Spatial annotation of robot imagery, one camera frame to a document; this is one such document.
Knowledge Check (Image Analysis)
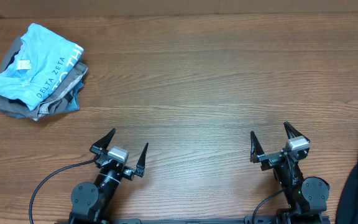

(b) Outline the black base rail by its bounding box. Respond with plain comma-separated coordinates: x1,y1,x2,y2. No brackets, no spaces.
54,215,331,224

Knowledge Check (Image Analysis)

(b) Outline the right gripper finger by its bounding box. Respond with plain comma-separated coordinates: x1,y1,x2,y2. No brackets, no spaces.
250,131,265,157
283,121,303,139

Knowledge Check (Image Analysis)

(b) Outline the light blue folded t-shirt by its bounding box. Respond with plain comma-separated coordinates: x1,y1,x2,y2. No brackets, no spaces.
0,23,84,111

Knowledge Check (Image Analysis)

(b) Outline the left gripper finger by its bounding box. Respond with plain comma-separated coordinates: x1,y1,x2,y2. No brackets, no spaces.
93,128,116,149
136,143,149,169

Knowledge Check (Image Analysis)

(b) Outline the dark blue folded shirt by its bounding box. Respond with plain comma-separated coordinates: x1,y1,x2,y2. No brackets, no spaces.
9,81,85,119

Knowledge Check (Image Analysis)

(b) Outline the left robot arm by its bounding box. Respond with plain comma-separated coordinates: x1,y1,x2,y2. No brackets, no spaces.
68,129,149,224

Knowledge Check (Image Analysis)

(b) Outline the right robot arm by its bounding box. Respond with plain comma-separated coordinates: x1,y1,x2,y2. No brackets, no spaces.
250,121,330,223

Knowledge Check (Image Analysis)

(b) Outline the grey folded shirt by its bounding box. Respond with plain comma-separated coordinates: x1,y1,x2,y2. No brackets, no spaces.
0,36,88,121

